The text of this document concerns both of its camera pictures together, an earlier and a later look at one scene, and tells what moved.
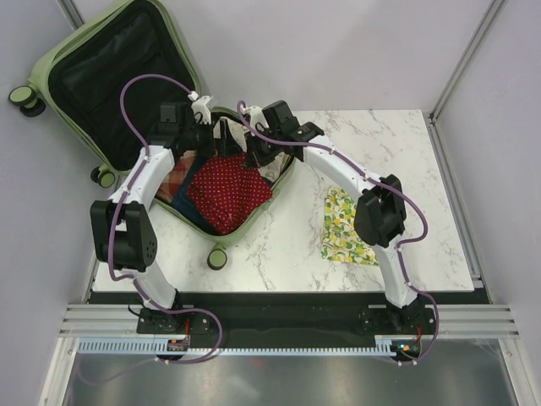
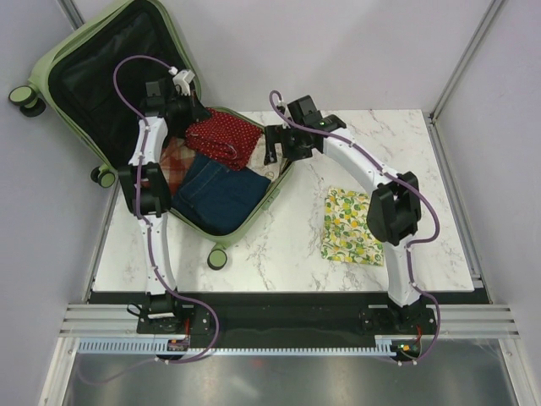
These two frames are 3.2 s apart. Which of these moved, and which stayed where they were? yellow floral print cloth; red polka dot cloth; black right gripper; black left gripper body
Moved: black right gripper; black left gripper body; red polka dot cloth
Stayed: yellow floral print cloth
